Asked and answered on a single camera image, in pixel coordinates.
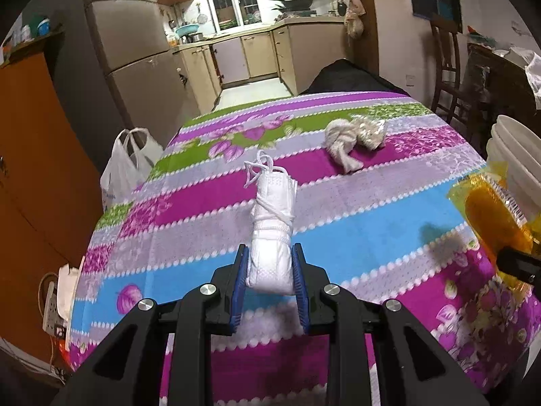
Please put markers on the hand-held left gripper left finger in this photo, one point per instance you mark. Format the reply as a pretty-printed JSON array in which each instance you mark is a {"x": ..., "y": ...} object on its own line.
[{"x": 239, "y": 288}]

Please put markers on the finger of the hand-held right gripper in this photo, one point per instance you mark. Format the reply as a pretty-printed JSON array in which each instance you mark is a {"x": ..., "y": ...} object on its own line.
[{"x": 520, "y": 264}]

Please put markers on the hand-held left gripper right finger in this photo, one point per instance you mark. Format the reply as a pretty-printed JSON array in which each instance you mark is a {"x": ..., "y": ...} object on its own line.
[{"x": 300, "y": 288}]

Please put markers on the yellow snack packet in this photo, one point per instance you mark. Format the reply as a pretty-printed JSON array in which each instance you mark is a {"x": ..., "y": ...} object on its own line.
[{"x": 494, "y": 215}]

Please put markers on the white face mask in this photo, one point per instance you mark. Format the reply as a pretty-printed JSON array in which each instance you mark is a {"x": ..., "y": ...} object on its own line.
[{"x": 270, "y": 241}]

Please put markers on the stack of white bowls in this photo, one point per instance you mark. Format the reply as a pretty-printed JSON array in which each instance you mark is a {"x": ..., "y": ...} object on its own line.
[{"x": 513, "y": 156}]

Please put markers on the striped floral tablecloth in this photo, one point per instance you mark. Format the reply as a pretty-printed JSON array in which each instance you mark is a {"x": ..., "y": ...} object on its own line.
[{"x": 359, "y": 228}]

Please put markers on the knotted white cloth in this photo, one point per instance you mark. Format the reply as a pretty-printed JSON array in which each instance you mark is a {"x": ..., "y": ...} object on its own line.
[{"x": 340, "y": 141}]

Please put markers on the white plastic bag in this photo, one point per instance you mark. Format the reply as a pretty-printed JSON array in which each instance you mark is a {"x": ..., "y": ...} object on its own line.
[{"x": 126, "y": 169}]

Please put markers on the dark wooden side table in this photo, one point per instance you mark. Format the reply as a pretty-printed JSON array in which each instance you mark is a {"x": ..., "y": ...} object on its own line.
[{"x": 494, "y": 84}]

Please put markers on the white power strip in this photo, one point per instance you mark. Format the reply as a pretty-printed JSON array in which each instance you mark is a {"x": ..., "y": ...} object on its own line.
[{"x": 49, "y": 308}]

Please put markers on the clear plastic bag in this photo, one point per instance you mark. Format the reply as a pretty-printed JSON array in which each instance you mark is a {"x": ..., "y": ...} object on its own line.
[{"x": 532, "y": 72}]

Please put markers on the dark wooden chair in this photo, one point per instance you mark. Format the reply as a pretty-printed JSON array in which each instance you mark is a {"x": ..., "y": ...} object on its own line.
[{"x": 448, "y": 72}]

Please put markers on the black covered chair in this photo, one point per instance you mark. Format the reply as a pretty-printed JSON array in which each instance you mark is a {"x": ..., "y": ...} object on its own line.
[{"x": 351, "y": 78}]

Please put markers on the orange wooden cabinet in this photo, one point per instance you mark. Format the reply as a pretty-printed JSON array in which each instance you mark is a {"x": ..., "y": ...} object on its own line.
[{"x": 38, "y": 177}]

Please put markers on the beige kitchen cabinets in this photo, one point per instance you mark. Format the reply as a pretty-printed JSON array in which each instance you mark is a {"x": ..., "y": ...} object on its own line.
[{"x": 262, "y": 55}]

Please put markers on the beige refrigerator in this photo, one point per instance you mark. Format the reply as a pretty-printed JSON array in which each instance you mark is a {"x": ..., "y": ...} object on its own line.
[{"x": 135, "y": 50}]

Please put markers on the teal basin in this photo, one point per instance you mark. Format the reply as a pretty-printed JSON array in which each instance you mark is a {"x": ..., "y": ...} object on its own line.
[{"x": 188, "y": 30}]

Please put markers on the hanging bags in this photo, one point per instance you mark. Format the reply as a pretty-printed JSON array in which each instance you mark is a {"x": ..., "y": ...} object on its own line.
[{"x": 353, "y": 12}]

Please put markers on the black wok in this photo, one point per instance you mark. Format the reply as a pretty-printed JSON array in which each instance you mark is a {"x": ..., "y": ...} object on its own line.
[{"x": 296, "y": 4}]

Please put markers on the teal container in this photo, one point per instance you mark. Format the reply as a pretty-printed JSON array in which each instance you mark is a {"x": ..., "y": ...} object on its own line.
[{"x": 41, "y": 26}]

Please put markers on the wall socket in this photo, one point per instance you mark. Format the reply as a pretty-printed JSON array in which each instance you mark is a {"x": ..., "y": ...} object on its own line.
[{"x": 411, "y": 82}]

